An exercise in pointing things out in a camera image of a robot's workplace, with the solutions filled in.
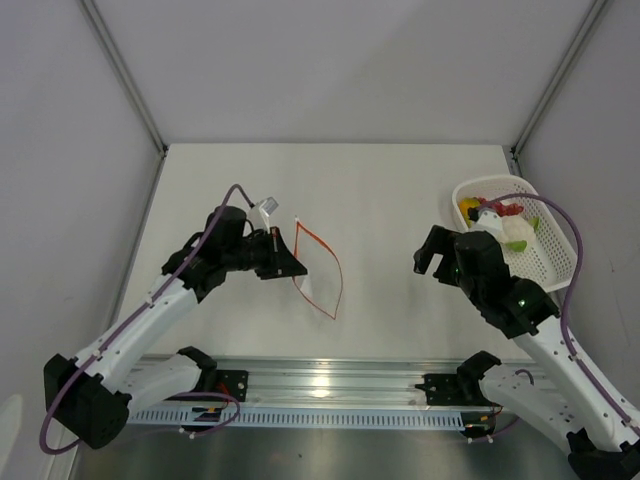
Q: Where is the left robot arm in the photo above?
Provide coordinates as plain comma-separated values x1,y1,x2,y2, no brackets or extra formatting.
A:
43,198,307,449

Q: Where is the red grape bunch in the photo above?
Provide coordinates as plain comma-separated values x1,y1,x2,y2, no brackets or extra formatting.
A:
477,197,524,217

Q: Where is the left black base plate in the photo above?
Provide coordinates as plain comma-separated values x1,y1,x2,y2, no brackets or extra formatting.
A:
213,370,249,402

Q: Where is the white slotted cable duct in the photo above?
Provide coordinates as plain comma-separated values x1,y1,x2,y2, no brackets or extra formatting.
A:
128,405,465,431

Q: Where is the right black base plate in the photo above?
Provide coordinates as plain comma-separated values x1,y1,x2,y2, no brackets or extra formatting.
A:
414,373,486,407

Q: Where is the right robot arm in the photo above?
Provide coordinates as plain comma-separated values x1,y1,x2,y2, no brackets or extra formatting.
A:
414,225,639,479

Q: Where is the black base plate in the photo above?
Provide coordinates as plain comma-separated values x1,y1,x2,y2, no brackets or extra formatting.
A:
414,373,486,407
213,370,249,402

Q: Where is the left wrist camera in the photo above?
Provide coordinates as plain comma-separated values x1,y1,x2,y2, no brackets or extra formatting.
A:
247,196,279,232

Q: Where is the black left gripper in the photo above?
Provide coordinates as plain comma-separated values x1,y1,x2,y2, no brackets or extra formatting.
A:
224,227,307,280

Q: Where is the white perforated plastic basket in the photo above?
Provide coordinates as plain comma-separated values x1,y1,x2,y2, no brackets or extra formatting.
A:
452,175,577,292

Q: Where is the clear orange zip bag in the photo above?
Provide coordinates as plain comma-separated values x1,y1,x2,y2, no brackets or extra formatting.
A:
293,217,344,321

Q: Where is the yellow green mango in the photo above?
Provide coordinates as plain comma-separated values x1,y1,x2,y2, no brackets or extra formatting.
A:
458,197,482,227

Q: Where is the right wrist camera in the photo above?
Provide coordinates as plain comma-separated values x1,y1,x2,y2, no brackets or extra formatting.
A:
468,208,503,237

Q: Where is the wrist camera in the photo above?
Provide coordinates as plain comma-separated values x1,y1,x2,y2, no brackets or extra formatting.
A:
247,196,279,232
468,208,503,237

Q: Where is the white cauliflower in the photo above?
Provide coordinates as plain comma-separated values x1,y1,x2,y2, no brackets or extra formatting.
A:
498,216,536,253

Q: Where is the aluminium mounting rail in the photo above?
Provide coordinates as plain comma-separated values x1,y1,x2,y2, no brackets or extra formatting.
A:
124,357,551,412

